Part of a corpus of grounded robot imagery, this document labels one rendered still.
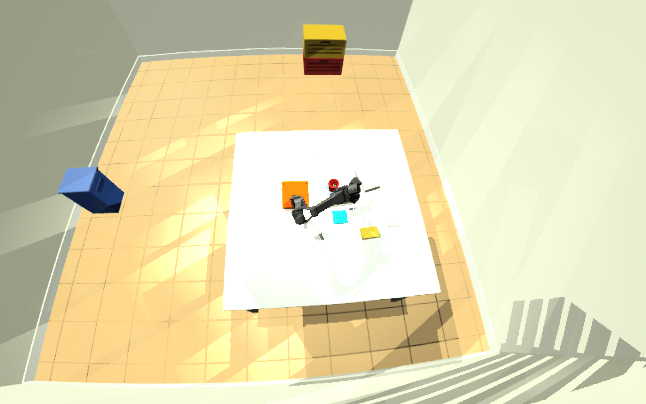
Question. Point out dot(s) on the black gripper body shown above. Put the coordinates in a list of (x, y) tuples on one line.
[(356, 180)]

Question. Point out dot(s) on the red cup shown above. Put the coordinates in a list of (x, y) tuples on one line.
[(330, 184)]

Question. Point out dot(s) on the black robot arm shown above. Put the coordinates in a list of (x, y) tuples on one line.
[(352, 193)]

